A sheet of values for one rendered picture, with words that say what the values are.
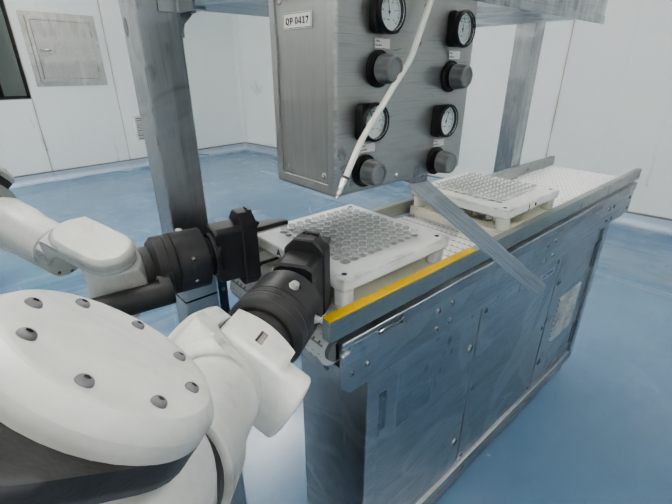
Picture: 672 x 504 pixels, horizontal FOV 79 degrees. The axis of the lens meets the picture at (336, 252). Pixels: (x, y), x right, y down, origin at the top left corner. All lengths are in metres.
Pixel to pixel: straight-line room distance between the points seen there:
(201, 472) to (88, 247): 0.44
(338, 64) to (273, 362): 0.27
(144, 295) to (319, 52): 0.36
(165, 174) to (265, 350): 0.36
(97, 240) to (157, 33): 0.28
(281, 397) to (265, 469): 1.08
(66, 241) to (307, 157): 0.32
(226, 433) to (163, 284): 0.39
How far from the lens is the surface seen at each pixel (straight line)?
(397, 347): 0.68
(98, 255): 0.58
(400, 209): 1.00
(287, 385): 0.38
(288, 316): 0.42
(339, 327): 0.54
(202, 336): 0.32
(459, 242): 0.89
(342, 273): 0.56
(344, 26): 0.41
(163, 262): 0.59
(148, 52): 0.65
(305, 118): 0.44
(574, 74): 3.95
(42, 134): 5.49
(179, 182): 0.68
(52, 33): 5.51
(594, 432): 1.76
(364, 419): 0.80
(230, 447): 0.21
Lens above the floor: 1.14
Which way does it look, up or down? 24 degrees down
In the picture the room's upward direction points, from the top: straight up
